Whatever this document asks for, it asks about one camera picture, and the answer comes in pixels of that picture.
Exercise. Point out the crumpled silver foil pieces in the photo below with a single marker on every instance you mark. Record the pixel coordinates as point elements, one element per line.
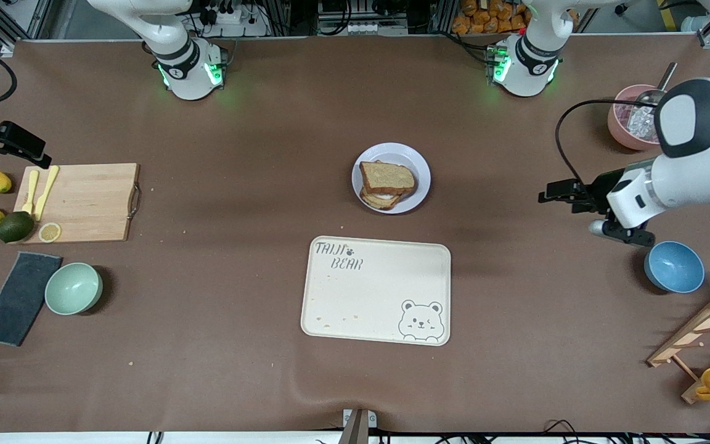
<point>638,126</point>

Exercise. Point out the pink bowl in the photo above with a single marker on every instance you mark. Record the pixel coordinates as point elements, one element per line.
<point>617,129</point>

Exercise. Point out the wooden dish rack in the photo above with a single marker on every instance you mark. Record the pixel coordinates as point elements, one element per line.
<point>700,327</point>

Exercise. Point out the toy fried egg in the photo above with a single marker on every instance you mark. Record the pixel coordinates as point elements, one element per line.
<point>384,195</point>

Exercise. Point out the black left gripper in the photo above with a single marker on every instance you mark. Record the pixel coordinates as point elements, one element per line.
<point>601,185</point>

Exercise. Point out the white power strip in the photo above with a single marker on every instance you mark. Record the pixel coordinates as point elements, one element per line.
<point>232,18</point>

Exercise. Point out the yellow plastic knife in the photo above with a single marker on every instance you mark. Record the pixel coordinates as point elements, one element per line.
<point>45,194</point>

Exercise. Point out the blue bowl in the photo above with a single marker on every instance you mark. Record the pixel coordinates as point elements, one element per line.
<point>675,268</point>

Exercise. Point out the orange snack bag pile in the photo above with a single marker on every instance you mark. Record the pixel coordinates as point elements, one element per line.
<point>484,15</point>

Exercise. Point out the white round plate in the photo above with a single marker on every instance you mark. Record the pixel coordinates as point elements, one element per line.
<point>416,157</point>

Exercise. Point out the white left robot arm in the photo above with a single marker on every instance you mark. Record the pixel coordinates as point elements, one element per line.
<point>700,172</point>

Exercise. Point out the green avocado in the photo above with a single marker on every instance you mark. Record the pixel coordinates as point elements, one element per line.
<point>16,227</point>

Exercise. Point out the cream bear print tray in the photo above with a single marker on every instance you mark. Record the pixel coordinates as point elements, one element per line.
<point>373,296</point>

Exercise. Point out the wooden cutting board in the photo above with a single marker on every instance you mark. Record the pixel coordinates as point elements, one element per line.
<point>90,200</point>

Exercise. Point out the yellow plastic fork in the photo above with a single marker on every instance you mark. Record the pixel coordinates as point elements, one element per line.
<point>31,191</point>

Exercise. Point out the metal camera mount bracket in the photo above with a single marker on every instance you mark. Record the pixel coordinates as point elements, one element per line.
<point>358,425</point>

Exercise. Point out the metal scoop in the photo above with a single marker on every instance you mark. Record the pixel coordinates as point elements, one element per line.
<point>666,77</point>

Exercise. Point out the pale green bowl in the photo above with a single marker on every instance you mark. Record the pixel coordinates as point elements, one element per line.
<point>73,288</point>

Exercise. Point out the aluminium frame rail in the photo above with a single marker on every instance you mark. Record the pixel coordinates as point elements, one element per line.
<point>16,18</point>
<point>707,34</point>

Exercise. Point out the brown toast bread slice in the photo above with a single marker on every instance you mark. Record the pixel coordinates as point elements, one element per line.
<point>386,203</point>
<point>387,177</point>

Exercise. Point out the toy lemon slice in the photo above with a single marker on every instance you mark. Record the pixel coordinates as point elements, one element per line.
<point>50,232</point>

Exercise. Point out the dark grey cloth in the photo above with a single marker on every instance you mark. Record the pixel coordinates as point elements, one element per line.
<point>19,299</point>

